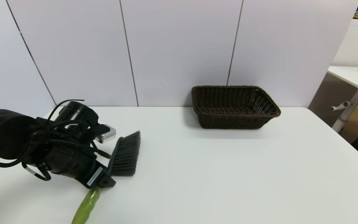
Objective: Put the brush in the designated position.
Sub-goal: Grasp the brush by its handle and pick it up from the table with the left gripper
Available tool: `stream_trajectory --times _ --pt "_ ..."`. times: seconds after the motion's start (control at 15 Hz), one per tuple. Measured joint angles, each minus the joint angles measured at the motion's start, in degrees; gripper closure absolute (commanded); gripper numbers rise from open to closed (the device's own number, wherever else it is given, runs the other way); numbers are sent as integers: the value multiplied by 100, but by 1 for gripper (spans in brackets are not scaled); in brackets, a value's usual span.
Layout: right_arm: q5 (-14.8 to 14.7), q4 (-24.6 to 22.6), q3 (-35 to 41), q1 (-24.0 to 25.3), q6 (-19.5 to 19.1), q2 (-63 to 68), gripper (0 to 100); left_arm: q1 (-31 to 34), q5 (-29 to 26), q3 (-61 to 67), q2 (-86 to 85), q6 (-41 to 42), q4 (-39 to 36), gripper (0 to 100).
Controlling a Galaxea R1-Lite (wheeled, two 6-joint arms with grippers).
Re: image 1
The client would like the white side table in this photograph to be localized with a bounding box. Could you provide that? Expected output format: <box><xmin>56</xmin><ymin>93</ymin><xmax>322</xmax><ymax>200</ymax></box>
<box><xmin>327</xmin><ymin>66</ymin><xmax>358</xmax><ymax>133</ymax></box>

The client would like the green-handled black bristle brush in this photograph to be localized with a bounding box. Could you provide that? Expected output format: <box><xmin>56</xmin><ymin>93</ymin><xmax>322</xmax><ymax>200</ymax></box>
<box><xmin>72</xmin><ymin>131</ymin><xmax>141</xmax><ymax>224</ymax></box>

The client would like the dark brown wicker basket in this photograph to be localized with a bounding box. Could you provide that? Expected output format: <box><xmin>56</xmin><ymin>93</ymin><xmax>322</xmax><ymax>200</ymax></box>
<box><xmin>191</xmin><ymin>86</ymin><xmax>281</xmax><ymax>130</ymax></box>

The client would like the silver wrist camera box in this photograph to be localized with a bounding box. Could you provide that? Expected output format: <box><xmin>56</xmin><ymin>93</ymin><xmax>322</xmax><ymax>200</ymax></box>
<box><xmin>94</xmin><ymin>124</ymin><xmax>117</xmax><ymax>144</ymax></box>

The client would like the white crank handle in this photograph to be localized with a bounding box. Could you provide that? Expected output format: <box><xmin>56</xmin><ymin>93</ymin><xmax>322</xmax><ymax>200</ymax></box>
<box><xmin>331</xmin><ymin>101</ymin><xmax>352</xmax><ymax>112</ymax></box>

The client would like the white perforated partition panel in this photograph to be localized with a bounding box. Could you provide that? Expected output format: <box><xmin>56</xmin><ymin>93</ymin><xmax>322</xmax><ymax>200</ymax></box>
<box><xmin>308</xmin><ymin>19</ymin><xmax>358</xmax><ymax>126</ymax></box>

